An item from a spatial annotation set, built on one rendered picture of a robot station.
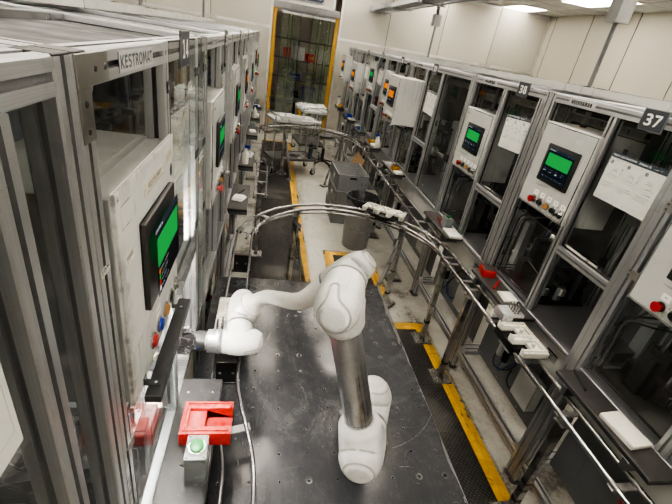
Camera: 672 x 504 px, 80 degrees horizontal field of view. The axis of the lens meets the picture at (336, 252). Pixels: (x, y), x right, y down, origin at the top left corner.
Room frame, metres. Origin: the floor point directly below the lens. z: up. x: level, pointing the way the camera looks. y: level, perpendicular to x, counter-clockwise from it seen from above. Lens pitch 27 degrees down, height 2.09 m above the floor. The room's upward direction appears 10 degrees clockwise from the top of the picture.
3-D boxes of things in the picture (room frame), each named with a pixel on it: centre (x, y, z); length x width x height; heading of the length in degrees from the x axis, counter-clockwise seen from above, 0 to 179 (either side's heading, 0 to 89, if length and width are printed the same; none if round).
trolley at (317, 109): (8.13, 0.94, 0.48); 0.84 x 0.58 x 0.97; 21
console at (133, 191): (0.73, 0.51, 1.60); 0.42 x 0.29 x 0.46; 13
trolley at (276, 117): (6.79, 1.06, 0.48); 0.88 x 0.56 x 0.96; 121
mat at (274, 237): (5.83, 1.05, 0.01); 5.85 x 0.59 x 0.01; 13
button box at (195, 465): (0.72, 0.30, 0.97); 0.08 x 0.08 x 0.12; 13
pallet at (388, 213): (3.28, -0.35, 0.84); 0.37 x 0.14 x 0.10; 71
